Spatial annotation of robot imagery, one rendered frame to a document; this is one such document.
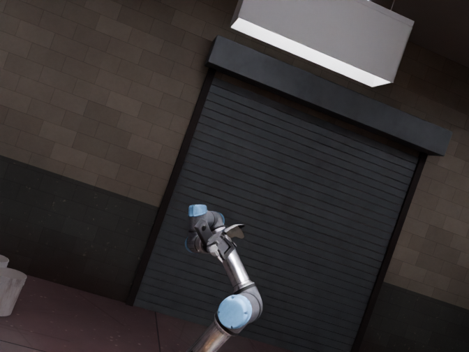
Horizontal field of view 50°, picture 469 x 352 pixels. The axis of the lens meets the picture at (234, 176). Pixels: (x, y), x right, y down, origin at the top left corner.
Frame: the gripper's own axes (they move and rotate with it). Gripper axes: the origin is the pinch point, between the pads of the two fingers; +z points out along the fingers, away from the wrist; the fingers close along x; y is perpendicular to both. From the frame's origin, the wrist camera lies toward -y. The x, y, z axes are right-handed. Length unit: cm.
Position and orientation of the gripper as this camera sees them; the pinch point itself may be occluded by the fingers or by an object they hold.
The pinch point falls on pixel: (230, 239)
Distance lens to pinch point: 177.0
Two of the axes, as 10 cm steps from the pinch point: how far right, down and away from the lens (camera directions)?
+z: 4.9, -1.3, -8.6
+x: -6.1, 6.6, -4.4
